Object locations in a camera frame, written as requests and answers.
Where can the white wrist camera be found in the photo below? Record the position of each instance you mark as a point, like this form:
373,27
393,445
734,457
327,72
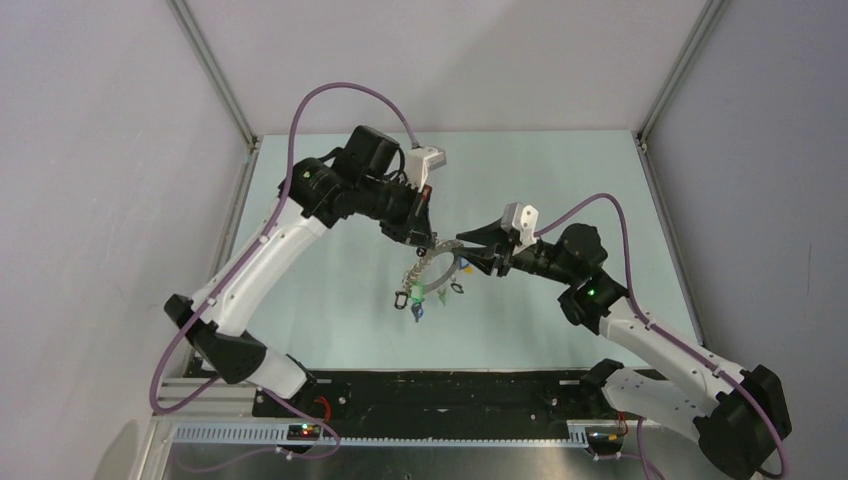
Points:
519,222
420,162

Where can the right small circuit board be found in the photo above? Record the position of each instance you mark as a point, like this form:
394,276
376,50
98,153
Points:
604,437

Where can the right aluminium frame post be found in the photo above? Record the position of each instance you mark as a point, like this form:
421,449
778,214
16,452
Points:
697,39

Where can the grey slotted cable duct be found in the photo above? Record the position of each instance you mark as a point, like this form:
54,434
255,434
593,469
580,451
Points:
279,435

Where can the small circuit board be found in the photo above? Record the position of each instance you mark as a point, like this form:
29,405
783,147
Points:
604,437
304,432

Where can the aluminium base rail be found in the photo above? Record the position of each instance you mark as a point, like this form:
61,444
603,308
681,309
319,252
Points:
220,401

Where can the large metal keyring with keys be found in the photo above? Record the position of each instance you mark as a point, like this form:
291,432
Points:
415,287

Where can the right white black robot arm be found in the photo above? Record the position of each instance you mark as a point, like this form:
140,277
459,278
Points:
736,416

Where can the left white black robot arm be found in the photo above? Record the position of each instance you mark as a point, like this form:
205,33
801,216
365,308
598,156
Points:
370,176

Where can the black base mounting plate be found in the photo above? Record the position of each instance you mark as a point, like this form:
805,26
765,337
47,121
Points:
455,405

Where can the left small circuit board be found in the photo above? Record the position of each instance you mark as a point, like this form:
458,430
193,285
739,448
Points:
304,432

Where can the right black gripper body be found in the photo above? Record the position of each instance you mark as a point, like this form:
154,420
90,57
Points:
532,258

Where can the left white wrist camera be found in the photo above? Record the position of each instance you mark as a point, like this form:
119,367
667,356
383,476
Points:
420,162

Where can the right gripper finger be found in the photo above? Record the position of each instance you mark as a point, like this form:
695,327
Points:
489,235
485,258

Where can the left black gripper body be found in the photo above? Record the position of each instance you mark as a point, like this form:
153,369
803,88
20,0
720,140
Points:
399,221

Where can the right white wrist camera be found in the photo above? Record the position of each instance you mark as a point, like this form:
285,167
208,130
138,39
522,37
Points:
519,222

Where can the aluminium frame post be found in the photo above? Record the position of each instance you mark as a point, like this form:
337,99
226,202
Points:
197,41
697,39

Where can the left aluminium frame post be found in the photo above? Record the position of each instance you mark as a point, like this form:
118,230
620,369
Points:
197,41

